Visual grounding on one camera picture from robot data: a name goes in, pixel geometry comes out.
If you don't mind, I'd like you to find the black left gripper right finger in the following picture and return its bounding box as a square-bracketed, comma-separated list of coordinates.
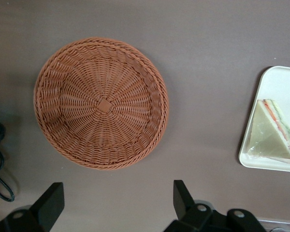
[164, 180, 266, 232]

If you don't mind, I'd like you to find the round brown wicker basket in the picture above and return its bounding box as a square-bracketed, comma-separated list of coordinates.
[33, 36, 170, 172]

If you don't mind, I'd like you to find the beige plastic tray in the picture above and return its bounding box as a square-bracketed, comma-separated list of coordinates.
[238, 65, 290, 174]

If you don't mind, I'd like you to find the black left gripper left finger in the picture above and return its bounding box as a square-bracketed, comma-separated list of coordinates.
[0, 182, 65, 232]

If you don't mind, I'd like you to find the triangular sandwich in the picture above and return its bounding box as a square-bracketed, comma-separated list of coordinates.
[246, 98, 290, 163]

